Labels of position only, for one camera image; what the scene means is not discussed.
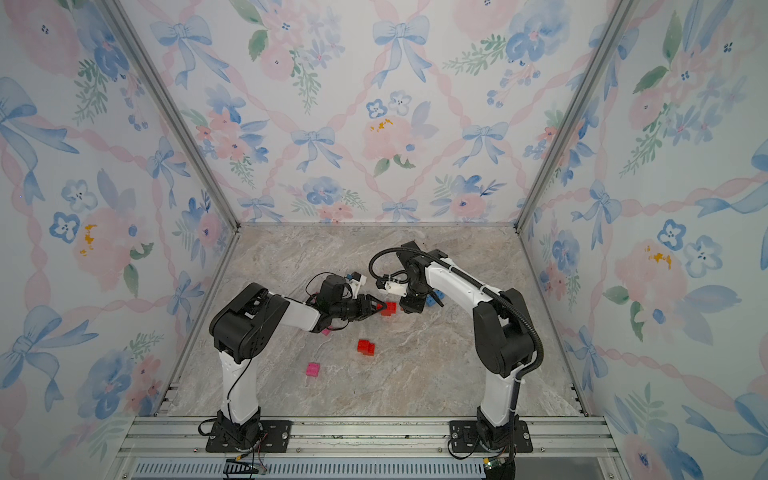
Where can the aluminium corner post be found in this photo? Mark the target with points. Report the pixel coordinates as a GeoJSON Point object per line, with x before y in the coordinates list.
{"type": "Point", "coordinates": [614, 29]}
{"type": "Point", "coordinates": [117, 19]}

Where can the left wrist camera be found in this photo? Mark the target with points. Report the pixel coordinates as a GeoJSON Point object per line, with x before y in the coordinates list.
{"type": "Point", "coordinates": [356, 279]}

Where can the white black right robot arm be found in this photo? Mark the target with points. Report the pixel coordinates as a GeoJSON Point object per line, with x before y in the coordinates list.
{"type": "Point", "coordinates": [505, 339]}

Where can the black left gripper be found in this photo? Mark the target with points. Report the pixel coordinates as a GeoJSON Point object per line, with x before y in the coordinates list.
{"type": "Point", "coordinates": [368, 310]}

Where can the aluminium corner post left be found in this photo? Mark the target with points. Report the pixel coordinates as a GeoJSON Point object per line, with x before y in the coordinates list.
{"type": "Point", "coordinates": [117, 19]}

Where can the red 2x4 lego brick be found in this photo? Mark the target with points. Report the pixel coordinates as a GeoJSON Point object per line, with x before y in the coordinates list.
{"type": "Point", "coordinates": [390, 310]}

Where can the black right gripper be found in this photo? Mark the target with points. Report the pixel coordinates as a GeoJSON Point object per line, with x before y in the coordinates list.
{"type": "Point", "coordinates": [407, 303]}

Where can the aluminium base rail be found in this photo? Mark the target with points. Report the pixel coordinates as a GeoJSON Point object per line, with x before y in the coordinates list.
{"type": "Point", "coordinates": [369, 448]}

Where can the blue 2x4 lego brick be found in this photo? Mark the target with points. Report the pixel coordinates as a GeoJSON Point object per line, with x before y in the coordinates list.
{"type": "Point", "coordinates": [430, 300]}

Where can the aluminium corner post right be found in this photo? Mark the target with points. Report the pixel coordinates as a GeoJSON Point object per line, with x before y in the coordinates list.
{"type": "Point", "coordinates": [614, 29]}

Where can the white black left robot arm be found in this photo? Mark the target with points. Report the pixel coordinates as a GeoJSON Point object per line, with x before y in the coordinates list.
{"type": "Point", "coordinates": [243, 329]}

